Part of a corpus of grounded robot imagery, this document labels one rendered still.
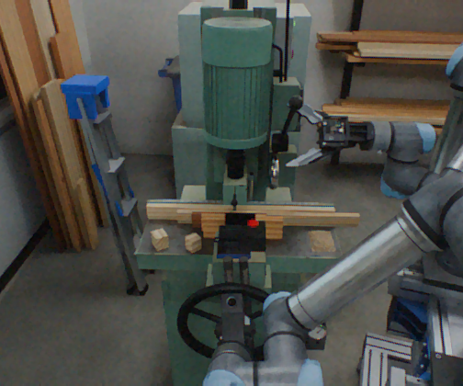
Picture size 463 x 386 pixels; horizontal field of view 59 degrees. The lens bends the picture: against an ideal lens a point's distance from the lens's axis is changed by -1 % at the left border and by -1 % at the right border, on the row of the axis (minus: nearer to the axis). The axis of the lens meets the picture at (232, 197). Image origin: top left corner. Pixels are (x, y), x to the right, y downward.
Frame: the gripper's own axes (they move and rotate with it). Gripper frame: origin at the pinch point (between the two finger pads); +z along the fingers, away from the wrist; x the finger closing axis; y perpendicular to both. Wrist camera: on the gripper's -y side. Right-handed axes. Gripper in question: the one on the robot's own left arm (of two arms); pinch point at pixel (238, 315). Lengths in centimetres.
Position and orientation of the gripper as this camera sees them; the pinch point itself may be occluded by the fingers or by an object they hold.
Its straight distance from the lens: 102.0
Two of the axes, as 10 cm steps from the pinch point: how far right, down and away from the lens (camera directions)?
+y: 0.6, 10.0, 0.4
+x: 9.9, -0.5, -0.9
